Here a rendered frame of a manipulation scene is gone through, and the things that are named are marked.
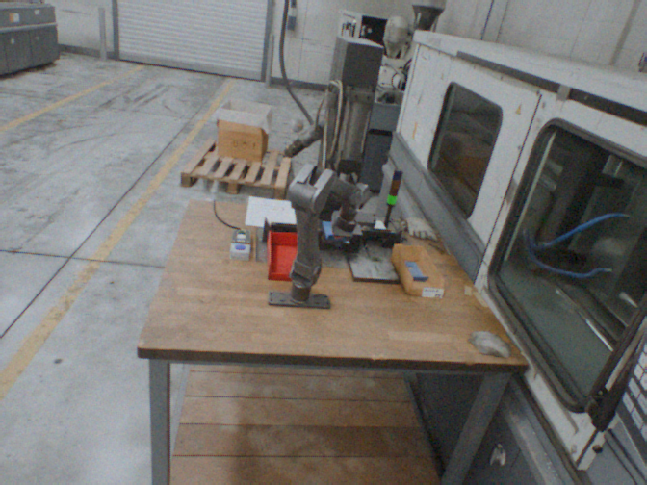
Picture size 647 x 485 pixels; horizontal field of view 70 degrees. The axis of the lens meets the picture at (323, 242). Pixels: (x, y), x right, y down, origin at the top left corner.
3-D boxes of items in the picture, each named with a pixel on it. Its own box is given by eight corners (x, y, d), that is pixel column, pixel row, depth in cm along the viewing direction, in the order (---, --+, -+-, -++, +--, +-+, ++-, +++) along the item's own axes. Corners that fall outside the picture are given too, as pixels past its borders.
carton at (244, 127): (222, 140, 549) (225, 96, 527) (273, 147, 552) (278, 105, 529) (209, 156, 490) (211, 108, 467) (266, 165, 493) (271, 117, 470)
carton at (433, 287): (406, 297, 162) (412, 278, 158) (389, 261, 184) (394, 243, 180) (441, 299, 164) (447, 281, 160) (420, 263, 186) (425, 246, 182)
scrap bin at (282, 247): (267, 280, 156) (269, 265, 154) (267, 244, 178) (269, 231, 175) (302, 282, 158) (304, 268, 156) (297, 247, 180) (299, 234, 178)
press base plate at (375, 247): (255, 268, 168) (256, 261, 166) (257, 211, 211) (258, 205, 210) (425, 281, 178) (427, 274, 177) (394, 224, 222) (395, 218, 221)
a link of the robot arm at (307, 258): (305, 265, 150) (303, 178, 129) (322, 273, 147) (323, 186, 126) (293, 275, 146) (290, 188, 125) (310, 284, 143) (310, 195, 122)
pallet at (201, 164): (207, 150, 551) (208, 138, 544) (291, 163, 558) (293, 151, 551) (179, 186, 444) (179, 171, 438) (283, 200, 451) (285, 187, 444)
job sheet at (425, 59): (408, 99, 327) (420, 49, 312) (410, 99, 327) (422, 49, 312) (417, 107, 305) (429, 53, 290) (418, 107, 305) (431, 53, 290)
